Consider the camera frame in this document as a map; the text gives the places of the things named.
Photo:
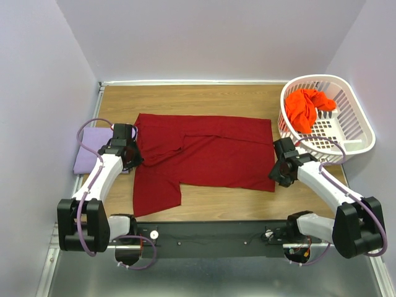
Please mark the orange t shirt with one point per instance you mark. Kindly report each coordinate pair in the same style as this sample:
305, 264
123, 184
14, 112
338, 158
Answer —
301, 108

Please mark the white plastic laundry basket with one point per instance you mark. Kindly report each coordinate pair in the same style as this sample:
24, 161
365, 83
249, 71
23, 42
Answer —
336, 135

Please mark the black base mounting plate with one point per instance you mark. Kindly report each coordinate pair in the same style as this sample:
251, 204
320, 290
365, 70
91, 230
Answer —
216, 239

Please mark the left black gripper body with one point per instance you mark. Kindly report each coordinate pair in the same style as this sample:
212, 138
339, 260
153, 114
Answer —
136, 157

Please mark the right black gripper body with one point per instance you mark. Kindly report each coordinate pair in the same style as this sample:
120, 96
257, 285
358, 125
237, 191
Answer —
277, 172

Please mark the aluminium frame rail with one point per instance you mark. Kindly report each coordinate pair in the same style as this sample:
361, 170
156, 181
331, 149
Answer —
138, 254

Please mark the dark red t shirt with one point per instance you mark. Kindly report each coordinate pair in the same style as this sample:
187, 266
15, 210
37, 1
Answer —
214, 151

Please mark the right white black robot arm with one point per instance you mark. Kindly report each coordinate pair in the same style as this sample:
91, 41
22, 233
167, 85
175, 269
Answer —
358, 226

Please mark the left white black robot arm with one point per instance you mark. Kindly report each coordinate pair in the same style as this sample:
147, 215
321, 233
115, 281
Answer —
82, 221

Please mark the folded purple t shirt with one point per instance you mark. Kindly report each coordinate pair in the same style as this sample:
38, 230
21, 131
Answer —
93, 145

